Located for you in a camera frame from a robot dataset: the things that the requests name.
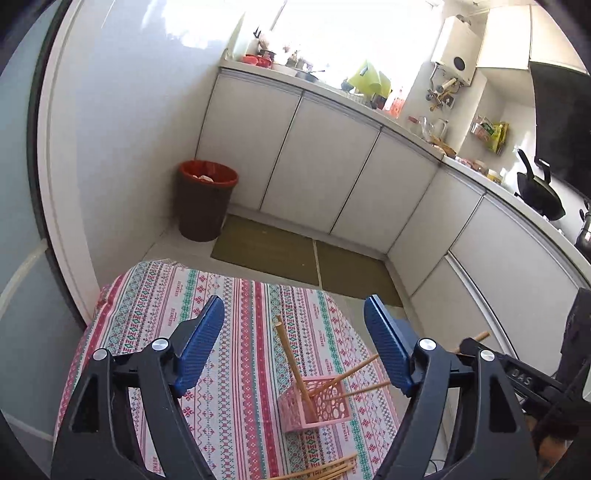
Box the wooden chopstick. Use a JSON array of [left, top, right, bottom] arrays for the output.
[[453, 331, 491, 355], [271, 462, 355, 480], [339, 381, 391, 399], [274, 315, 318, 422], [284, 453, 358, 479]]

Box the wooden chopstick lone front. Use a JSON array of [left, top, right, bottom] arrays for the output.
[[310, 354, 380, 397]]

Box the person hand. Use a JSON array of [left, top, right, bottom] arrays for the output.
[[537, 436, 571, 478]]

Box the patterned striped tablecloth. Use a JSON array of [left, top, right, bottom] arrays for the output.
[[63, 260, 400, 479]]

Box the pink lattice utensil basket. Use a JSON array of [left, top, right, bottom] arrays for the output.
[[277, 382, 353, 433]]

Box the olive floor mat left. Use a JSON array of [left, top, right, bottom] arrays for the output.
[[211, 215, 320, 286]]

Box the olive floor mat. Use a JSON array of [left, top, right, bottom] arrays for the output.
[[317, 242, 403, 307], [211, 215, 320, 286]]

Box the olive floor mat right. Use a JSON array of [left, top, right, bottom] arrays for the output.
[[317, 242, 403, 307]]

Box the red lined trash bin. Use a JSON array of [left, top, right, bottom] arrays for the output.
[[175, 160, 239, 242]]

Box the stainless steel pot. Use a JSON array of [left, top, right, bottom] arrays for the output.
[[575, 200, 591, 263]]

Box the black wok pan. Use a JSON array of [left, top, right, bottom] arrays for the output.
[[515, 148, 566, 221]]

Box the white kettle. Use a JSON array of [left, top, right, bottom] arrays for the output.
[[421, 117, 449, 142]]

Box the yellow snack bag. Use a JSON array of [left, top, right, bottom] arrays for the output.
[[486, 121, 510, 155]]

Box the green plastic dish rack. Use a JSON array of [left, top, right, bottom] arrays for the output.
[[348, 62, 391, 98]]

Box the black range hood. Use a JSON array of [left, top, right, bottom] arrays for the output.
[[530, 62, 591, 198]]

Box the white water heater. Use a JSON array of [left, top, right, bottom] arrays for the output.
[[431, 16, 482, 86]]

